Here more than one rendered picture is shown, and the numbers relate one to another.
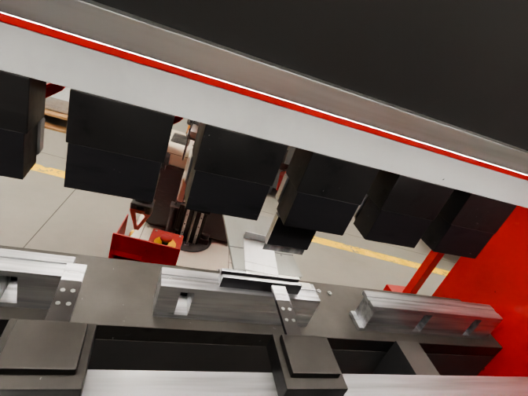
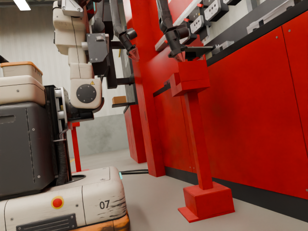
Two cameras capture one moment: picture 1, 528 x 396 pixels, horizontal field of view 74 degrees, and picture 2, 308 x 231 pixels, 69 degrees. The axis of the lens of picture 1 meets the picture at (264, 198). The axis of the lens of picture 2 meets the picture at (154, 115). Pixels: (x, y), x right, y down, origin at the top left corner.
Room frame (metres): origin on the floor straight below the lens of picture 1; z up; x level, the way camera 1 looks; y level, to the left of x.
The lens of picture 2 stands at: (1.11, 1.57, 0.47)
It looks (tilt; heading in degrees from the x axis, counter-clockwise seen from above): 4 degrees up; 271
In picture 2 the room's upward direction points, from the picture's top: 9 degrees counter-clockwise
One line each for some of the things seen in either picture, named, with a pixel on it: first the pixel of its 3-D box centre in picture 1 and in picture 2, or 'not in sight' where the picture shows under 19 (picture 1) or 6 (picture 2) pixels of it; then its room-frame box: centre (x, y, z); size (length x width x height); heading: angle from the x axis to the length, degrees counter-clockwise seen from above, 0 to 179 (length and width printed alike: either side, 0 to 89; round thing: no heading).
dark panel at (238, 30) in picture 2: not in sight; (237, 47); (0.30, -0.50, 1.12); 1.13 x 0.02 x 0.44; 112
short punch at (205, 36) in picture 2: (290, 235); (204, 34); (0.68, -0.08, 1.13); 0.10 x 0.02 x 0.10; 112
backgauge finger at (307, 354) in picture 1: (295, 330); not in sight; (0.54, -0.15, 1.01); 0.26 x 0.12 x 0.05; 22
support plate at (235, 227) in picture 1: (258, 241); (189, 52); (0.82, -0.03, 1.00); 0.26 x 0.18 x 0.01; 22
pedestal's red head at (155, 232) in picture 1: (148, 248); (187, 76); (0.91, 0.29, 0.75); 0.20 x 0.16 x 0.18; 102
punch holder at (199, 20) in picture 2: (322, 187); (199, 19); (0.69, -0.11, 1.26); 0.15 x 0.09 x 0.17; 112
